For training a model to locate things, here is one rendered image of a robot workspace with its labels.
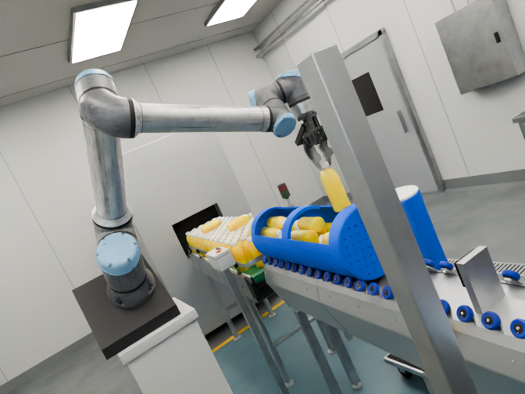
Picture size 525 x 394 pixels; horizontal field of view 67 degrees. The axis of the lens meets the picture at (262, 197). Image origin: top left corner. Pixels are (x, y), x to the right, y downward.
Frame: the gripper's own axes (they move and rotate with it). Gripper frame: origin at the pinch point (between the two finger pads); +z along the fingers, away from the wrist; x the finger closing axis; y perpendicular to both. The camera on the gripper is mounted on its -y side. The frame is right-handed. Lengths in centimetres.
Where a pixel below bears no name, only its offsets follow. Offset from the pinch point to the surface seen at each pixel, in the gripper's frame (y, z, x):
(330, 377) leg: -73, 123, -7
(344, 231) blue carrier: 11.2, 23.6, -9.8
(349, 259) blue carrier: 11.1, 33.4, -12.1
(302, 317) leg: -72, 82, -7
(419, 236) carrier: -25, 58, 51
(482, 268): 54, 38, 0
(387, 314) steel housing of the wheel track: 22, 53, -13
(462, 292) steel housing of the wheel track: 42, 49, 1
